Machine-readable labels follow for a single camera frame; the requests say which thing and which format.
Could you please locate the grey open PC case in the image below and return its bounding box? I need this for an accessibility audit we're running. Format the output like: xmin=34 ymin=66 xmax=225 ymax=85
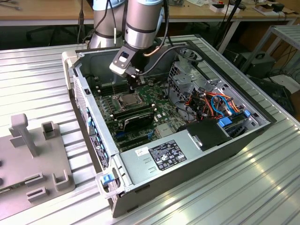
xmin=61 ymin=41 xmax=278 ymax=218

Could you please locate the brown cardboard box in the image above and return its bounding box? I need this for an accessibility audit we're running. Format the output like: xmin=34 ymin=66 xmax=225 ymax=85
xmin=254 ymin=3 xmax=275 ymax=15

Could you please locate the metal socket cover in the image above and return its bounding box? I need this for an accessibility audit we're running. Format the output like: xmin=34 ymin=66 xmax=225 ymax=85
xmin=117 ymin=93 xmax=143 ymax=110

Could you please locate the green motherboard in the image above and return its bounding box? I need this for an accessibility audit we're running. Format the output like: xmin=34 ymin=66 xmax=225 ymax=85
xmin=90 ymin=74 xmax=188 ymax=153

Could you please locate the silver power supply unit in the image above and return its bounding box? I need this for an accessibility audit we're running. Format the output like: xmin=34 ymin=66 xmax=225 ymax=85
xmin=119 ymin=130 xmax=205 ymax=186

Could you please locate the CPU socket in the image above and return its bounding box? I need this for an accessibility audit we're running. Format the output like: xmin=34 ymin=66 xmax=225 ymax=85
xmin=116 ymin=92 xmax=143 ymax=111

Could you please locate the blue case latch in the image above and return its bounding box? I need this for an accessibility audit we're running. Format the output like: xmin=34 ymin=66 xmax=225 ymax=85
xmin=99 ymin=173 xmax=113 ymax=186

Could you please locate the grey parts rack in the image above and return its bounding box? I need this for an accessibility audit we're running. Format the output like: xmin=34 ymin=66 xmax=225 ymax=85
xmin=0 ymin=113 xmax=76 ymax=208

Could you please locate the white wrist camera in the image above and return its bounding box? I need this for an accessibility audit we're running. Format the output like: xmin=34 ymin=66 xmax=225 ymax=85
xmin=108 ymin=62 xmax=128 ymax=77

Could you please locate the black graphics card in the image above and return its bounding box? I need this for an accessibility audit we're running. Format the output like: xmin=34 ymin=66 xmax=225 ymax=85
xmin=122 ymin=112 xmax=156 ymax=132

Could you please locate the silver CPU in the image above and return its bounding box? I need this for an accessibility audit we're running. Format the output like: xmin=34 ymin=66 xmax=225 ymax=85
xmin=121 ymin=94 xmax=142 ymax=107

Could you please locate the thick black cable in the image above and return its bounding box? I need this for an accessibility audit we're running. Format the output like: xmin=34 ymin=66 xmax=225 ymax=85
xmin=139 ymin=0 xmax=205 ymax=76

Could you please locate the blue wire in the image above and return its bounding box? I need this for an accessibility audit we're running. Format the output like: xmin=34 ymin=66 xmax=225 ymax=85
xmin=210 ymin=94 xmax=233 ymax=118

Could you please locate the black camera bracket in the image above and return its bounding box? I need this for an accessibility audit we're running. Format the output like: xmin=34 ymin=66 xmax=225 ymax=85
xmin=112 ymin=44 xmax=137 ymax=68

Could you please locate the white cardboard box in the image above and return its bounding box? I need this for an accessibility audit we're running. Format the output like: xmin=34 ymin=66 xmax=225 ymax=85
xmin=209 ymin=3 xmax=241 ymax=14

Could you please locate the blue card retainer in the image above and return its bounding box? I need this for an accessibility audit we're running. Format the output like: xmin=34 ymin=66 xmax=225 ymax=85
xmin=86 ymin=106 xmax=93 ymax=135

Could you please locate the black mesh panel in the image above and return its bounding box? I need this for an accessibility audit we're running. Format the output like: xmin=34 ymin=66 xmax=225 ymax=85
xmin=248 ymin=76 xmax=296 ymax=114

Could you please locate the orange wire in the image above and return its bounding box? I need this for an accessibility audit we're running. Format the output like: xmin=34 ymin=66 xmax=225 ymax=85
xmin=184 ymin=92 xmax=213 ymax=120

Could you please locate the silver chipset heatsink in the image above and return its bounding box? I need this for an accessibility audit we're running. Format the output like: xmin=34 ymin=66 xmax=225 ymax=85
xmin=156 ymin=123 xmax=174 ymax=138

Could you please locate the thin grey cable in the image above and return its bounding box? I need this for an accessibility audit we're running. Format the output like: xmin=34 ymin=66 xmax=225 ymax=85
xmin=77 ymin=0 xmax=86 ymax=45

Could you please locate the wooden desk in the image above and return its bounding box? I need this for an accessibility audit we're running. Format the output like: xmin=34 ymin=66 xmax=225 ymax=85
xmin=0 ymin=0 xmax=300 ymax=27

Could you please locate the grey metal frame table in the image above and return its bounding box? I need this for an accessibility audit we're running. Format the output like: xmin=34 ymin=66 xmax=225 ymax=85
xmin=241 ymin=24 xmax=300 ymax=76

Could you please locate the silver drive cage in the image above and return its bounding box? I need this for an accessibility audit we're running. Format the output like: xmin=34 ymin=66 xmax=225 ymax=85
xmin=166 ymin=60 xmax=227 ymax=113

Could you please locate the blue disk carrier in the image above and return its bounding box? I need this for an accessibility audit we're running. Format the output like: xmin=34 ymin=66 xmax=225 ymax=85
xmin=217 ymin=118 xmax=233 ymax=129

